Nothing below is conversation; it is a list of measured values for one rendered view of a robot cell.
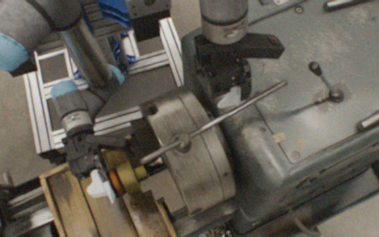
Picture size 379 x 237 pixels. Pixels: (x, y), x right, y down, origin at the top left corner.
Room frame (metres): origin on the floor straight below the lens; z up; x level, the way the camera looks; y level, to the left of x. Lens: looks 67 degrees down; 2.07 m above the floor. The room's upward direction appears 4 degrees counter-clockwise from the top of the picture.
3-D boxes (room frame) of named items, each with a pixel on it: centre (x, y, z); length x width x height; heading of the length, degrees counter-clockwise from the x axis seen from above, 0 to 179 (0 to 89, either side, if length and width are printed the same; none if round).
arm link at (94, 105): (0.50, 0.31, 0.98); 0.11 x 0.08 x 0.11; 143
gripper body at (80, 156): (0.34, 0.27, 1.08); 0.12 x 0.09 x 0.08; 21
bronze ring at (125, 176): (0.27, 0.16, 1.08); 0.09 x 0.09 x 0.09; 22
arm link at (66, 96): (0.49, 0.32, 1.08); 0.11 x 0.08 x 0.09; 21
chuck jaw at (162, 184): (0.21, 0.06, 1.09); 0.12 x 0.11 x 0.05; 22
